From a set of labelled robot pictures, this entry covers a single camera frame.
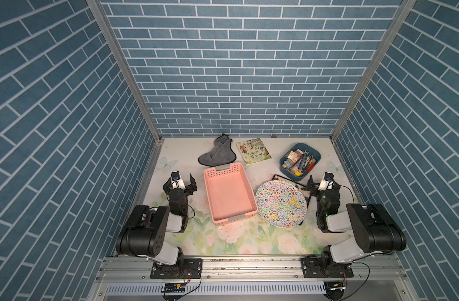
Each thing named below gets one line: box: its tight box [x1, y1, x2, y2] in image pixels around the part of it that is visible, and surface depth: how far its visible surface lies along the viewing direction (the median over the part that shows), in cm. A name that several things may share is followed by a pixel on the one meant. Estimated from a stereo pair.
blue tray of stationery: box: [279, 142, 322, 182], surface depth 109 cm
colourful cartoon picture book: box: [235, 137, 273, 165], surface depth 117 cm
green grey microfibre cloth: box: [198, 133, 237, 167], surface depth 110 cm
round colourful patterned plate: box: [255, 179, 308, 228], surface depth 91 cm
